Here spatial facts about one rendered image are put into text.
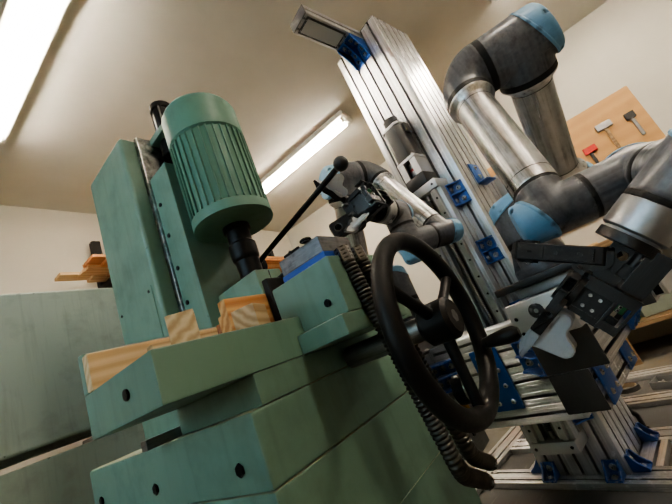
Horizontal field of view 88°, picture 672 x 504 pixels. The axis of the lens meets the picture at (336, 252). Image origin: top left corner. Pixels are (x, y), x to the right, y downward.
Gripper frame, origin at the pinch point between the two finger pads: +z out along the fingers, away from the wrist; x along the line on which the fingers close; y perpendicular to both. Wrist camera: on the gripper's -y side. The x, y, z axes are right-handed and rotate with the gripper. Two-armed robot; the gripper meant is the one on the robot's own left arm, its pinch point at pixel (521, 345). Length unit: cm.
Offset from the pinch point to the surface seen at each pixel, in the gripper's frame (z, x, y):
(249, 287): 19.1, -12.5, -43.2
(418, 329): 3.5, -11.5, -11.1
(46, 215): 143, 25, -306
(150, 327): 41, -20, -59
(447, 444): 13.4, -12.3, 0.3
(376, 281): -2.3, -21.5, -16.0
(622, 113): -125, 323, -47
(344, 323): 6.3, -19.3, -18.0
